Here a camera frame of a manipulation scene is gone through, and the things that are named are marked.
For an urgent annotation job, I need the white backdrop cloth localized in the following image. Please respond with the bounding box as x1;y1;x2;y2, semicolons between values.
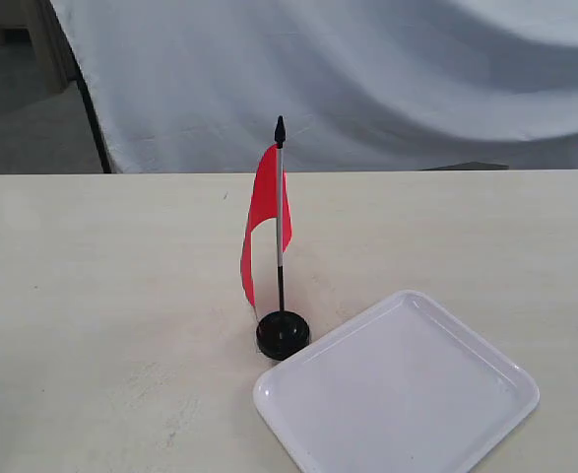
53;1;578;172

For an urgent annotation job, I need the white plastic tray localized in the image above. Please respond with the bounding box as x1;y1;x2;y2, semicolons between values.
253;291;540;472

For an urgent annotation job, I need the wooden furniture in background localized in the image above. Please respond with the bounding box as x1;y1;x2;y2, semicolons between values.
0;0;76;94

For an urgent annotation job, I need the black round flag base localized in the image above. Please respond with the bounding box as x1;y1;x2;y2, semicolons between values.
255;310;310;362

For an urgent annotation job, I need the red flag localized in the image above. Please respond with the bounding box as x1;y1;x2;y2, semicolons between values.
240;115;292;311

